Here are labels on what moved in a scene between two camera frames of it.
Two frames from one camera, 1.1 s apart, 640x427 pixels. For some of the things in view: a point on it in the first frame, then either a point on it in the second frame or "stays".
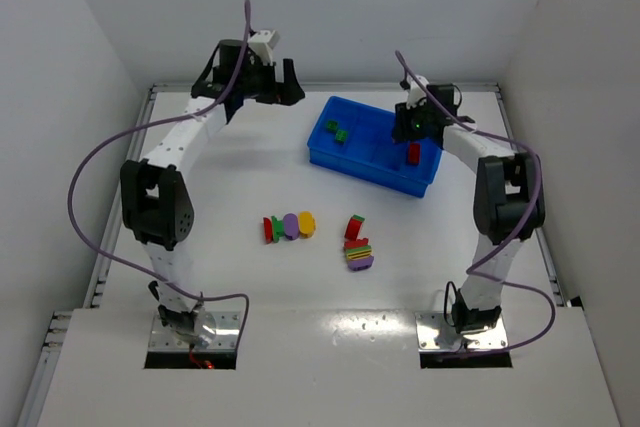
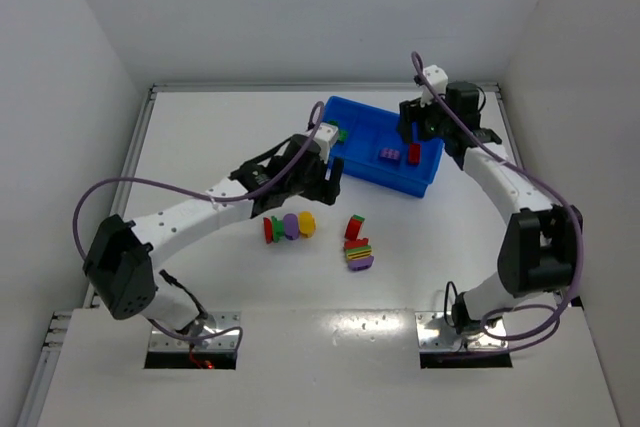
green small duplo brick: [341, 135] stays
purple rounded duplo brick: [360, 263] stays
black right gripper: [409, 123] stays
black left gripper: [275, 85] → [323, 183]
